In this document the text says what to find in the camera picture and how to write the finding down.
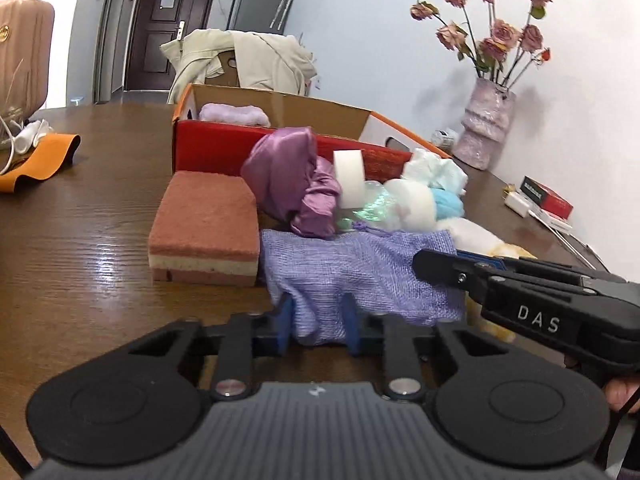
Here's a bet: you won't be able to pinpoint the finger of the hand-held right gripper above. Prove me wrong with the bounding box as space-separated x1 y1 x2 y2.
456 251 627 287
412 249 489 307

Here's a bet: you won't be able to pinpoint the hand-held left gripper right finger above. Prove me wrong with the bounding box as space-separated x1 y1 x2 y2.
341 294 507 401

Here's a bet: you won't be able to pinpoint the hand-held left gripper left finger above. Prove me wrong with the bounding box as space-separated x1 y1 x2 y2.
127 292 296 400

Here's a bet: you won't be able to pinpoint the yellow white plush cloth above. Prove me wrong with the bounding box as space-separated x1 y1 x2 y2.
435 217 538 343

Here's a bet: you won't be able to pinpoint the blue plush toy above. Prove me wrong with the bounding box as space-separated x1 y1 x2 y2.
430 187 465 221

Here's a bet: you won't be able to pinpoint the lavender knit pouch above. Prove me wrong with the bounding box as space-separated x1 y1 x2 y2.
260 227 466 347

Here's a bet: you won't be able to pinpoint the white tissue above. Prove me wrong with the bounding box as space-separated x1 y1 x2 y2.
400 147 469 196

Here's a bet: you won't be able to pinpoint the clear iridescent plastic bag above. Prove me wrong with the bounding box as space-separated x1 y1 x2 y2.
335 182 401 233

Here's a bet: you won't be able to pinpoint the pink layered sponge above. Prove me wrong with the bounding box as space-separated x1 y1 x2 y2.
148 171 261 287

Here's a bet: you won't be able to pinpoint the purple satin cloth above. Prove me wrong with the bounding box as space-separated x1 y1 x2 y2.
241 127 343 240

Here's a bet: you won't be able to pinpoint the red cardboard box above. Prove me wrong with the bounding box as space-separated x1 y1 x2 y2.
172 84 453 181

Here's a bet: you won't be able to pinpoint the person's right hand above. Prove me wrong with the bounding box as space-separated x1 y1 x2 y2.
602 377 640 413

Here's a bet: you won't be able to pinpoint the white charger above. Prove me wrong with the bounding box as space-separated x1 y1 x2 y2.
504 192 531 218

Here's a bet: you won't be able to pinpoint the red black box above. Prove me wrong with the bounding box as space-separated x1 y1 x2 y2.
520 176 574 219

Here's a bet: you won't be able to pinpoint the pink textured vase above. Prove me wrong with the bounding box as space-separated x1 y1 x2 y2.
452 77 517 171

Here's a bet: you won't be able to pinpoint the pale lavender towel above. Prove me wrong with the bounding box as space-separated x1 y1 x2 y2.
199 103 271 128

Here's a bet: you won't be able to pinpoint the dried pink roses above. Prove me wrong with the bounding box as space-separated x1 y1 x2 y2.
410 0 558 91

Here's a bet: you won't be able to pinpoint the wooden chair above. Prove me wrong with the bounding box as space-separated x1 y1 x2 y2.
205 50 242 88

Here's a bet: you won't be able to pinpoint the beige jacket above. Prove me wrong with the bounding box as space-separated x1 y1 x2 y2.
160 29 318 106

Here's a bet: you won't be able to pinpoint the dark brown entrance door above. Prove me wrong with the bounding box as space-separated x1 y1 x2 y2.
124 0 223 93

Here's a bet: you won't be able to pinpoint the pink suitcase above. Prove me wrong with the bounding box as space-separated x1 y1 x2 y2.
0 0 55 117

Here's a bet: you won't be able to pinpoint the white charger cable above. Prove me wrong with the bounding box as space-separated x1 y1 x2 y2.
529 209 612 272

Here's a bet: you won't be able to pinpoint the black cable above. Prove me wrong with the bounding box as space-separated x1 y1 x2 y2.
597 385 640 468

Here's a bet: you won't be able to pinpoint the orange strap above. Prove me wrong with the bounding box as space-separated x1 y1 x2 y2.
0 132 82 195

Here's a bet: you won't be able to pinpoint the white power adapter with cable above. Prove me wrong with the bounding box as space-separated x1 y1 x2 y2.
0 110 54 176

